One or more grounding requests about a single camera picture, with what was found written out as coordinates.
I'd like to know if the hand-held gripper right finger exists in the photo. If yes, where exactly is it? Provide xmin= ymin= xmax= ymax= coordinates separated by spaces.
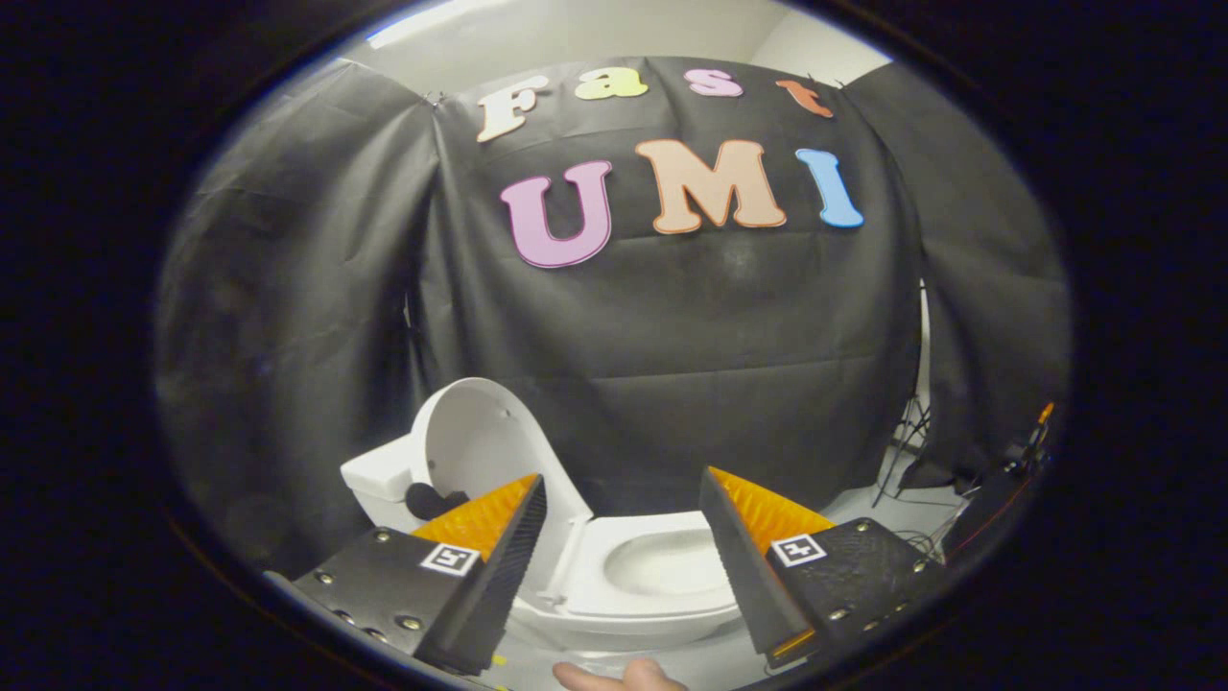
xmin=697 ymin=466 xmax=949 ymax=670

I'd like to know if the white toilet seat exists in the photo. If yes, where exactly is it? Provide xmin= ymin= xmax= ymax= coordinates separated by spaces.
xmin=552 ymin=511 xmax=745 ymax=620

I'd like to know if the dark equipment case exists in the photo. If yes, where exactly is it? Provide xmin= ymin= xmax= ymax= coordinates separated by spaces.
xmin=940 ymin=465 xmax=1037 ymax=567

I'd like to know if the black backdrop cloth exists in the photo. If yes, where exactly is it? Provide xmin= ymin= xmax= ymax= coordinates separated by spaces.
xmin=153 ymin=56 xmax=1074 ymax=586

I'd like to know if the white toilet lid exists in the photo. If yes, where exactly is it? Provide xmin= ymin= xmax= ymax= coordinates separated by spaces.
xmin=405 ymin=377 xmax=596 ymax=608

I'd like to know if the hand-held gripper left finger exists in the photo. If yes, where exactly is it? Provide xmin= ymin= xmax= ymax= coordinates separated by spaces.
xmin=291 ymin=473 xmax=548 ymax=676

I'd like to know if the black tripod stand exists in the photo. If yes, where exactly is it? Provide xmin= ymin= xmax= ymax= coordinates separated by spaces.
xmin=873 ymin=278 xmax=932 ymax=510

